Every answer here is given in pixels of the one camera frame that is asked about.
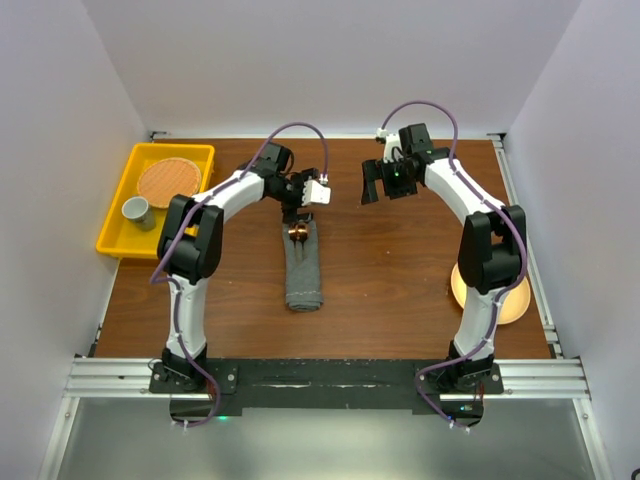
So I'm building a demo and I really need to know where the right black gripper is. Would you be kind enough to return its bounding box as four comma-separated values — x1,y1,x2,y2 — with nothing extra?
362,156,418,205

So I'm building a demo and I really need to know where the rose gold fork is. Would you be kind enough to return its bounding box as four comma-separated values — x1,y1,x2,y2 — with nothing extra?
288,223,300,261

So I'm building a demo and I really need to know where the grey cloth napkin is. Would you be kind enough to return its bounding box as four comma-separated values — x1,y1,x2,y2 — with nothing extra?
282,220,324,312

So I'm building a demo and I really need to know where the rose gold spoon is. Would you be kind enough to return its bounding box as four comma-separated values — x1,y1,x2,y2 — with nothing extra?
297,222,310,262

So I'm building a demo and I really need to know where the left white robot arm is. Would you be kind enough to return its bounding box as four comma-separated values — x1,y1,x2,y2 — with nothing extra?
151,143,324,392

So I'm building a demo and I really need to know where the orange woven coaster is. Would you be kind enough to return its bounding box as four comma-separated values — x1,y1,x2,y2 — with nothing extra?
137,157,202,209

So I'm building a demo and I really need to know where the grey ceramic cup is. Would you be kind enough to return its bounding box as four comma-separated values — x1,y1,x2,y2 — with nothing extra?
121,196,155,232

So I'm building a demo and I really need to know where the yellow plastic tray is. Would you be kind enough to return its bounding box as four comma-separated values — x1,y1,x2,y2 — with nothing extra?
96,143,215,259

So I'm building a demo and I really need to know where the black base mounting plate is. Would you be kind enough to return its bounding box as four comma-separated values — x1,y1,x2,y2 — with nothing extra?
149,359,505,425

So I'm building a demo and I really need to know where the golden round plate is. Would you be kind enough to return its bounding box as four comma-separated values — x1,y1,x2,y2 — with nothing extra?
450,264,531,325

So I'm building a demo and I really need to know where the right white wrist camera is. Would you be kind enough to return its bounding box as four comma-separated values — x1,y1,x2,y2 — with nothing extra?
375,128,402,163

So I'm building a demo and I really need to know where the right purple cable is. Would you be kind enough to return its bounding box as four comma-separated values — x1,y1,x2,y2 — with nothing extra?
380,100,529,431

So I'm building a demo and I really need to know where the aluminium frame rail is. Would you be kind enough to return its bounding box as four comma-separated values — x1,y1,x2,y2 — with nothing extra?
34,131,614,480

